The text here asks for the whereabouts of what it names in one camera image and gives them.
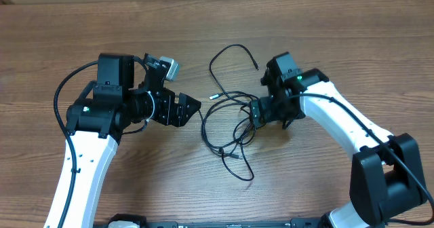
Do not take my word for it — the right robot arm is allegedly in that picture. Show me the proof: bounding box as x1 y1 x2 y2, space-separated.
250 52 433 227

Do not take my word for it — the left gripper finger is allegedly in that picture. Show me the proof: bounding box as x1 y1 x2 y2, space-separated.
178 93 201 115
176 109 198 127

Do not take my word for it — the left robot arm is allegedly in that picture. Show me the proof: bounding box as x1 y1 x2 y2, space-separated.
44 53 201 227

